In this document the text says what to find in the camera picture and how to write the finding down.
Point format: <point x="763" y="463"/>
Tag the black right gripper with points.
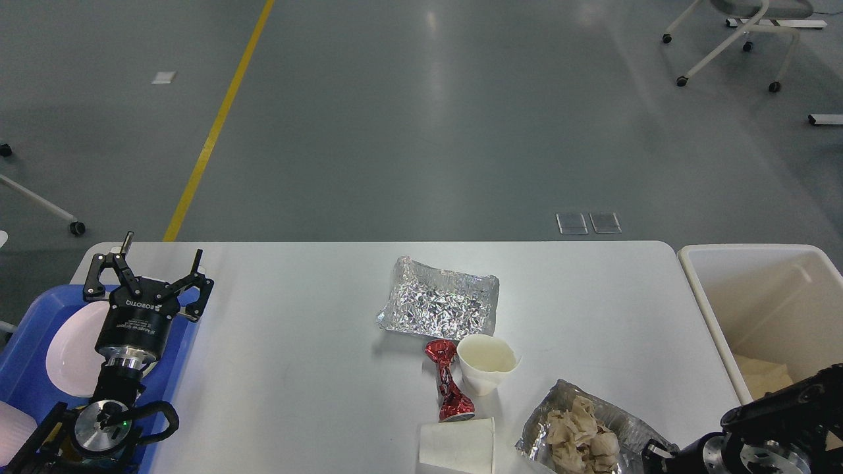
<point x="713" y="453"/>

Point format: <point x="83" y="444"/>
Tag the brown paper bag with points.
<point x="762" y="377"/>

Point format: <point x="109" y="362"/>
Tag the white bar on floor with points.
<point x="825" y="119"/>

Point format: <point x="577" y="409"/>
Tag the crumpled aluminium foil sheet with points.
<point x="439" y="303"/>

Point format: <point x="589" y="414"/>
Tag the white office chair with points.
<point x="764" y="17"/>

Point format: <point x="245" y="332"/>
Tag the foil with tissue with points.
<point x="572" y="431"/>

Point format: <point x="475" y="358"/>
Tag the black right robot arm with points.
<point x="785" y="431"/>

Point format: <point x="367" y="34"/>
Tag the white paper cup lying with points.
<point x="467" y="446"/>

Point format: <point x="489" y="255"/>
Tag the red foil wrapper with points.
<point x="455" y="406"/>

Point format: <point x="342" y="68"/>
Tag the pink plate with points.
<point x="72" y="361"/>

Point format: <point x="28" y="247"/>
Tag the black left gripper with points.
<point x="137" y="322"/>

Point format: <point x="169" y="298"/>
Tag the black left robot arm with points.
<point x="103" y="435"/>

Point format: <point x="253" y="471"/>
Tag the white chair base left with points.
<point x="74" y="226"/>

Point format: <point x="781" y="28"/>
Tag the crumpled white paper cup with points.
<point x="485" y="362"/>

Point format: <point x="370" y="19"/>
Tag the beige plastic bin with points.
<point x="778" y="303"/>

